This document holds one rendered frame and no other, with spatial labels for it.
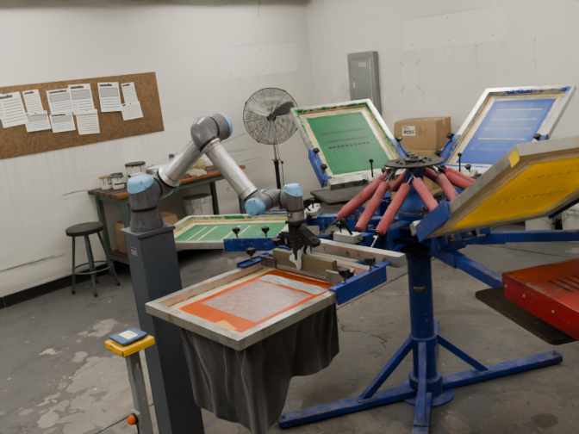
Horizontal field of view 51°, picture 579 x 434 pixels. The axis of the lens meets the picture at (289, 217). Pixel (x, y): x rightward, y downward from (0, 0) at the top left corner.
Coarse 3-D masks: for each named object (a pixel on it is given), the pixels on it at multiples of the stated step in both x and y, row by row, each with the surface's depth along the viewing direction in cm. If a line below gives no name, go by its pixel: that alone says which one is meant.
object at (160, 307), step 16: (320, 256) 273; (240, 272) 265; (192, 288) 248; (208, 288) 254; (160, 304) 235; (304, 304) 220; (320, 304) 222; (176, 320) 222; (192, 320) 216; (272, 320) 208; (288, 320) 211; (208, 336) 209; (224, 336) 201; (240, 336) 199; (256, 336) 201
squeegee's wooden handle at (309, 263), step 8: (280, 256) 264; (288, 256) 260; (304, 256) 253; (312, 256) 251; (288, 264) 262; (304, 264) 254; (312, 264) 250; (320, 264) 247; (328, 264) 243; (336, 264) 244; (320, 272) 248
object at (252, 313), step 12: (288, 288) 247; (264, 300) 237; (276, 300) 236; (288, 300) 235; (300, 300) 233; (228, 312) 229; (240, 312) 228; (252, 312) 227; (264, 312) 226; (276, 312) 224; (240, 324) 217; (252, 324) 216
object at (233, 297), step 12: (288, 276) 261; (300, 276) 259; (228, 288) 254; (240, 288) 252; (252, 288) 251; (264, 288) 249; (276, 288) 248; (204, 300) 244; (216, 300) 243; (228, 300) 241; (240, 300) 240; (252, 300) 239; (192, 312) 233; (204, 312) 232; (216, 312) 230
